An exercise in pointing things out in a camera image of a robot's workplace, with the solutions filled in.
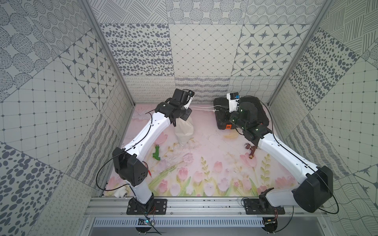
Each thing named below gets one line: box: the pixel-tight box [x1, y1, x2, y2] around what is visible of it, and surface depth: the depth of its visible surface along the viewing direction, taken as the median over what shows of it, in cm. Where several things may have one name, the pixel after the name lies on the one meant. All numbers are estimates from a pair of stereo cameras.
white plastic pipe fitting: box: [113, 186, 128, 199], surface depth 77 cm
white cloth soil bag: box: [174, 117, 194, 146], surface depth 91 cm
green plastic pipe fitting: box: [152, 144, 161, 161], surface depth 94 cm
